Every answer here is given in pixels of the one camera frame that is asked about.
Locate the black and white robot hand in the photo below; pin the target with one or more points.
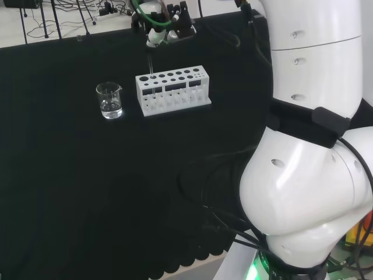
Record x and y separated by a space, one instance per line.
180 23

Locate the clear glass rod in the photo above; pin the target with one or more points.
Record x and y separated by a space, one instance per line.
151 65

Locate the white test tube rack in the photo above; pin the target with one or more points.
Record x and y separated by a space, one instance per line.
175 105

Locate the white power strip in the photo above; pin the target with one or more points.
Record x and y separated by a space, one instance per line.
110 15

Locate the clear cloth clip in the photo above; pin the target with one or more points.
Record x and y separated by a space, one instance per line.
79 38

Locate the clear glass beaker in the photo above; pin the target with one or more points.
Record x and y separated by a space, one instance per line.
110 109

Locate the black tripod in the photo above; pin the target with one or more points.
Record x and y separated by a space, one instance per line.
43 20

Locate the black box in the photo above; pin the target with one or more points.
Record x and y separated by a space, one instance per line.
23 3

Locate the black table cloth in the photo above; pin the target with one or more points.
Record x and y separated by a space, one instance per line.
73 175

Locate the yellow stop button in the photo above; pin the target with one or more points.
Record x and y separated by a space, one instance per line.
354 233

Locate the grey base plate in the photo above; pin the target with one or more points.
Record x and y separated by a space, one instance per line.
236 262

